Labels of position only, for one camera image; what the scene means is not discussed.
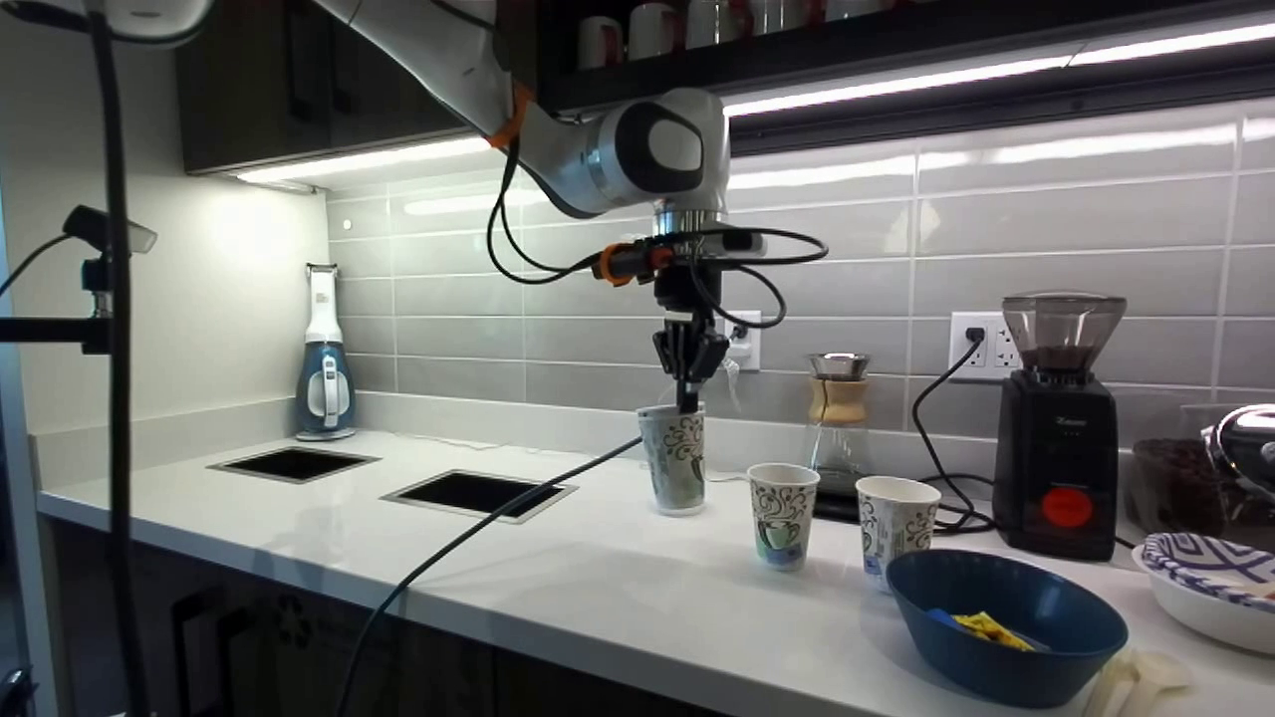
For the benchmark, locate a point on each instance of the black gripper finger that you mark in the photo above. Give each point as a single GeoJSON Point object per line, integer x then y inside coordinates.
{"type": "Point", "coordinates": [674, 351]}
{"type": "Point", "coordinates": [708, 351]}

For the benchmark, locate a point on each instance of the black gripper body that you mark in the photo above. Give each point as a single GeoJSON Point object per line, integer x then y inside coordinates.
{"type": "Point", "coordinates": [689, 291]}

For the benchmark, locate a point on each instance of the patterned paper cup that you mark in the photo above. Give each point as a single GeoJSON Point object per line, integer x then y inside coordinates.
{"type": "Point", "coordinates": [657, 416]}
{"type": "Point", "coordinates": [674, 470]}
{"type": "Point", "coordinates": [783, 523]}
{"type": "Point", "coordinates": [896, 530]}

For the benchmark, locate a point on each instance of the glass carafe with wooden collar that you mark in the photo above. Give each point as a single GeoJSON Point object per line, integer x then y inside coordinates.
{"type": "Point", "coordinates": [840, 441]}

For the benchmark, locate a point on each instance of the black coffee scale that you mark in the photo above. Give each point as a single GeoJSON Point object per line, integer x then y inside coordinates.
{"type": "Point", "coordinates": [838, 502]}

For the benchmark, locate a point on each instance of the white mug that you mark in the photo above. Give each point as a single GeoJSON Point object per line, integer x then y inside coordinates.
{"type": "Point", "coordinates": [708, 23]}
{"type": "Point", "coordinates": [773, 12]}
{"type": "Point", "coordinates": [656, 31]}
{"type": "Point", "coordinates": [597, 41]}

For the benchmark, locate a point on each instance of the under-cabinet light strip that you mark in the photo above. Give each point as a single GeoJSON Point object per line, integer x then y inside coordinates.
{"type": "Point", "coordinates": [1061, 59]}
{"type": "Point", "coordinates": [370, 157]}

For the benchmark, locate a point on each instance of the blue and white pitcher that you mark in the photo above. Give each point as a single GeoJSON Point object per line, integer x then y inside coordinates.
{"type": "Point", "coordinates": [322, 383]}

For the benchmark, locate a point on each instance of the black coffee grinder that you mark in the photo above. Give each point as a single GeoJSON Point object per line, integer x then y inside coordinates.
{"type": "Point", "coordinates": [1058, 450]}

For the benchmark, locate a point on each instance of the yellow crumpled wrapper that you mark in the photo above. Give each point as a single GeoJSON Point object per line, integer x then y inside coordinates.
{"type": "Point", "coordinates": [996, 631]}

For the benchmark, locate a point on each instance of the dark blue bowl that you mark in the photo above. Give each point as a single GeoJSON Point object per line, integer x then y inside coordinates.
{"type": "Point", "coordinates": [1010, 661]}

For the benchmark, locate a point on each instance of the dark upper cabinet shelf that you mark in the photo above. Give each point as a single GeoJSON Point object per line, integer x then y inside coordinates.
{"type": "Point", "coordinates": [263, 80]}

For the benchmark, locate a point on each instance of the dark glass jar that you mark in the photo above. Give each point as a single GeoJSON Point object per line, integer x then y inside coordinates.
{"type": "Point", "coordinates": [1171, 483]}

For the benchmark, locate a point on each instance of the cream cloth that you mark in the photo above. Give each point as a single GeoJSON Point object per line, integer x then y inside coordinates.
{"type": "Point", "coordinates": [1136, 683]}

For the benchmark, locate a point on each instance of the dark lower cabinet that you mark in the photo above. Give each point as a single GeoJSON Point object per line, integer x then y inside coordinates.
{"type": "Point", "coordinates": [200, 622]}

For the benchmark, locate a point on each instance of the chrome kettle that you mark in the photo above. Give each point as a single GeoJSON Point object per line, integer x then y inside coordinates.
{"type": "Point", "coordinates": [1247, 450]}

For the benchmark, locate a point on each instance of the white bowl with blue pattern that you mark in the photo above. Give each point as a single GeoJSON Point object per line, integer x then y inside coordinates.
{"type": "Point", "coordinates": [1218, 584]}

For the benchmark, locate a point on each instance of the white wall outlet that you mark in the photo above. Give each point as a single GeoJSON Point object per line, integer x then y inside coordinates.
{"type": "Point", "coordinates": [1002, 360]}
{"type": "Point", "coordinates": [750, 347]}

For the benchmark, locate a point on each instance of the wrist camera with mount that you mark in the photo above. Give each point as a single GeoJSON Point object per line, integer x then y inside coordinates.
{"type": "Point", "coordinates": [701, 244]}

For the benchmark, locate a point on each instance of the black camera on clamp arm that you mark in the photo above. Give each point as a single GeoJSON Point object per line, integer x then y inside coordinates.
{"type": "Point", "coordinates": [73, 225]}

